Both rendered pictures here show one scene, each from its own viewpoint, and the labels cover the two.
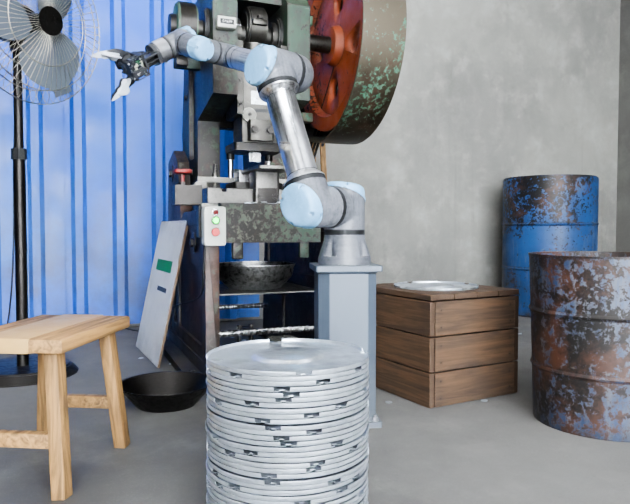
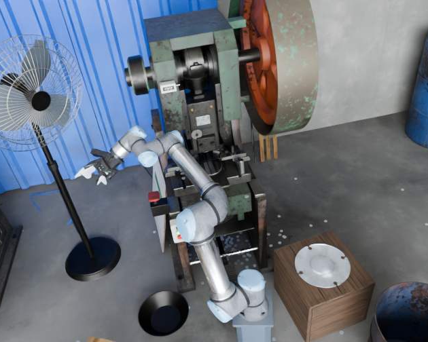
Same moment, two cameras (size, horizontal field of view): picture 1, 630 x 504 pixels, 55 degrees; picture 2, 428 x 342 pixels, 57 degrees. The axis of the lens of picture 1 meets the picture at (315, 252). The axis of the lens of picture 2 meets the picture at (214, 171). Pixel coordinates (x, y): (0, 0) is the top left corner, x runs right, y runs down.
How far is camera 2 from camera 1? 1.73 m
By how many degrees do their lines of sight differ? 38
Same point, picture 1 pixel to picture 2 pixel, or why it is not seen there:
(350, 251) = (253, 315)
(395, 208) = (331, 58)
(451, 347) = (322, 320)
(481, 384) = (341, 325)
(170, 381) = (166, 296)
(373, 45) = (287, 110)
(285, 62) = (202, 229)
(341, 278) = (248, 327)
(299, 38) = (229, 76)
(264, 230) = not seen: hidden behind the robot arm
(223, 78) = (172, 121)
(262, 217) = not seen: hidden behind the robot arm
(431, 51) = not seen: outside the picture
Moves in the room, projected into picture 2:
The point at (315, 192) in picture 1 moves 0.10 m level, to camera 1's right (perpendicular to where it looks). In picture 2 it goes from (227, 312) to (251, 314)
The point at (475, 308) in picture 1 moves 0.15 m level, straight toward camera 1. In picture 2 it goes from (341, 301) to (334, 326)
